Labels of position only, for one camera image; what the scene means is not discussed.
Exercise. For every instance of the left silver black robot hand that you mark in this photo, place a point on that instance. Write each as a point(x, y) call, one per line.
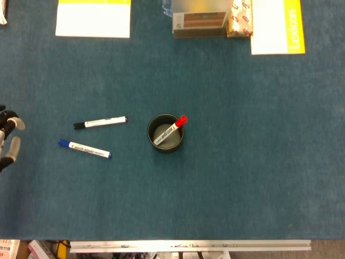
point(12, 120)

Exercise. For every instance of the blue whiteboard marker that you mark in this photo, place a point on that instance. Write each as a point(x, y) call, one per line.
point(86, 149)

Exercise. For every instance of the black whiteboard marker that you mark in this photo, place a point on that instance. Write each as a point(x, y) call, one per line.
point(102, 122)

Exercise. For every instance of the red whiteboard marker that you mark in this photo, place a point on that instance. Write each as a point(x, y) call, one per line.
point(169, 130)

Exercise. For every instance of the clear plastic water bottle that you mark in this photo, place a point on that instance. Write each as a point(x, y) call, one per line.
point(167, 8)

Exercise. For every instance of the aluminium profile rail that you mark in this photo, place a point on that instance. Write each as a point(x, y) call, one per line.
point(188, 246)

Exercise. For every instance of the black round cup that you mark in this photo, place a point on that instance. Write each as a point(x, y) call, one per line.
point(164, 149)

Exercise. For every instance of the blue felt table mat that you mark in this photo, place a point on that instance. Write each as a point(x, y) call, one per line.
point(242, 148)

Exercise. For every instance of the yellow block under table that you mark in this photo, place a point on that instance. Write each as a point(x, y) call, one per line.
point(62, 249)

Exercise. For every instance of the pink white small box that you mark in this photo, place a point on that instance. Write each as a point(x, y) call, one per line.
point(39, 251)

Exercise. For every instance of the gold red wrapped snack pack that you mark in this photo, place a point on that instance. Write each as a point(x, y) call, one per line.
point(240, 20)

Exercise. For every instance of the white printed cardboard box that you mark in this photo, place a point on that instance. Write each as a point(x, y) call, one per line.
point(8, 249)

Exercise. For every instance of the white notebook with yellow band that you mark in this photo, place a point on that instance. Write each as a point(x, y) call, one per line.
point(93, 21)

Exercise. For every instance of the white yellow Lexicon notebook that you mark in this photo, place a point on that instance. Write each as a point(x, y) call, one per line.
point(269, 27)

